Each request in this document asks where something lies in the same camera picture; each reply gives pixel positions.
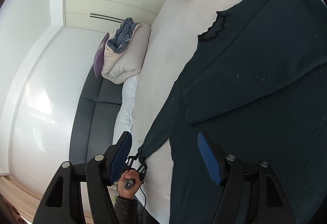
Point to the person's left hand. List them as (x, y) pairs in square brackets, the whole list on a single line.
[(129, 193)]

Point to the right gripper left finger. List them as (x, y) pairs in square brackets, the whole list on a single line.
[(62, 200)]

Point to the dark green knit sweater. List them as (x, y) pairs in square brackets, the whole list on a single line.
[(256, 84)]

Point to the purple cushion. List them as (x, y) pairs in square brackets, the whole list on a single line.
[(99, 56)]

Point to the white bed sheet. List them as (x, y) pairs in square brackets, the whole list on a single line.
[(172, 43)]

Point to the dark grey upholstered headboard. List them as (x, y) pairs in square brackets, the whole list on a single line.
[(96, 113)]

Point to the folded beige duvet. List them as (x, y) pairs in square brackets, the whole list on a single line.
[(117, 68)]

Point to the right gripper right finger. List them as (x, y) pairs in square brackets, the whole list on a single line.
[(251, 193)]

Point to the white pillow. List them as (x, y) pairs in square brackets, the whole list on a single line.
[(124, 119)]

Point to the blue grey folded cloth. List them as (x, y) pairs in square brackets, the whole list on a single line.
[(119, 41)]

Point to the black jacket forearm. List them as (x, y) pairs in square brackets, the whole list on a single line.
[(126, 210)]

